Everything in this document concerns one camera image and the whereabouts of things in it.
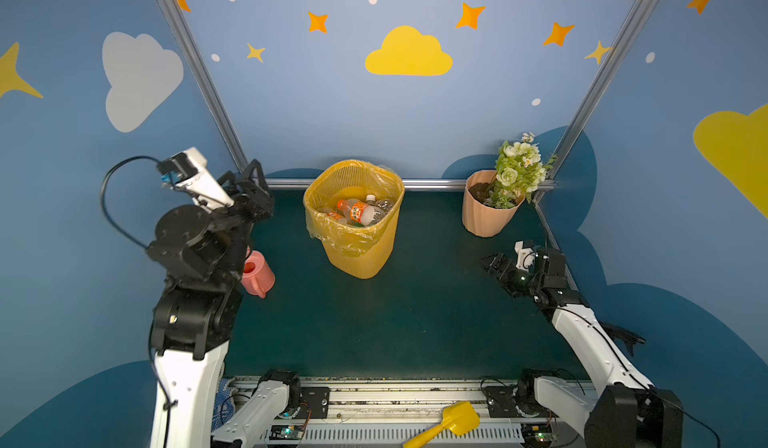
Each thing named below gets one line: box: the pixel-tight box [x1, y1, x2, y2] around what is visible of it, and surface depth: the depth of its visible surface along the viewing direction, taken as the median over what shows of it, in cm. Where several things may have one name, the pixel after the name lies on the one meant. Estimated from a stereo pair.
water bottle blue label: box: [362, 194, 376, 221], surface depth 83 cm
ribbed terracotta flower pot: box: [462, 170, 525, 238], surface depth 106 cm
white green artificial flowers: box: [483, 132, 558, 209], surface depth 95 cm
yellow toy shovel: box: [402, 401, 481, 448], surface depth 73 cm
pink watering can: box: [241, 245, 275, 299], surface depth 88 cm
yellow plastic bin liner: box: [304, 160, 405, 257], surface depth 88 cm
